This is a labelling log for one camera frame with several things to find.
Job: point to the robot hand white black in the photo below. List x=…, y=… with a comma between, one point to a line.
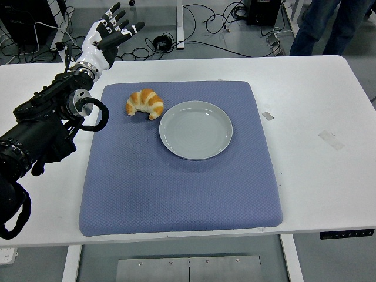
x=92, y=51

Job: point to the croissant bread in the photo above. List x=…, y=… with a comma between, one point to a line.
x=144, y=101

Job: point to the grey round plate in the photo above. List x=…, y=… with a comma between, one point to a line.
x=194, y=132

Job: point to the grey metal plate with screws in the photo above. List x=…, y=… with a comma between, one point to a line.
x=188, y=270

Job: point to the large black equipment box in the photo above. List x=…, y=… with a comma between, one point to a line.
x=26, y=17

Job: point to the blue quilted mat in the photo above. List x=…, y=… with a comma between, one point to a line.
x=176, y=191

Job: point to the small black equipment box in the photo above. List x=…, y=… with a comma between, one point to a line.
x=263, y=11

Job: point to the grey foot pedal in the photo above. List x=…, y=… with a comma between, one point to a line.
x=275, y=45

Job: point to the small grey tape patch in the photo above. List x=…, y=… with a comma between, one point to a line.
x=268, y=115

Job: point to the white table leg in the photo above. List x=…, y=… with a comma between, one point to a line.
x=292, y=261
x=71, y=264

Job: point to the white power strip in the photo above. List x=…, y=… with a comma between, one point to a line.
x=7, y=255

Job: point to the person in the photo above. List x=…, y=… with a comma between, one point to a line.
x=317, y=23

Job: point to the large clear tape patch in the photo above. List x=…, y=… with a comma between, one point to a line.
x=331, y=140

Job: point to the black table control panel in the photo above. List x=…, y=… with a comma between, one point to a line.
x=346, y=234

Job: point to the white upright post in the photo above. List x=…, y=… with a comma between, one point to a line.
x=179, y=23

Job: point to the white floor frame rail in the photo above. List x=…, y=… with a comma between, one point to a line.
x=290, y=17

